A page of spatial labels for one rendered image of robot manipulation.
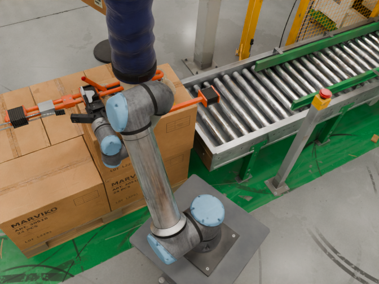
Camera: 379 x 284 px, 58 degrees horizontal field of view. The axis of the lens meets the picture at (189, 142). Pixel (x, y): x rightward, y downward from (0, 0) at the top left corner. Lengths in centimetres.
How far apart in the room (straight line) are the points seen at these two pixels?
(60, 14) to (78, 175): 264
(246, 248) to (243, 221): 14
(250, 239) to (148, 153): 79
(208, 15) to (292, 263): 213
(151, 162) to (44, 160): 118
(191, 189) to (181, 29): 260
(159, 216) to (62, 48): 288
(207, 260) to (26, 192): 112
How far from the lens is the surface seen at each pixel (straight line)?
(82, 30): 415
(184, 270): 166
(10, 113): 181
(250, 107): 254
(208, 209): 147
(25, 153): 236
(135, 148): 118
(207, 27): 328
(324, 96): 206
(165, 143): 205
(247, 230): 177
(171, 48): 383
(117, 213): 253
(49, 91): 268
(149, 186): 126
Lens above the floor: 234
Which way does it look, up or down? 53 degrees down
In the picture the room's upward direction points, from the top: 6 degrees clockwise
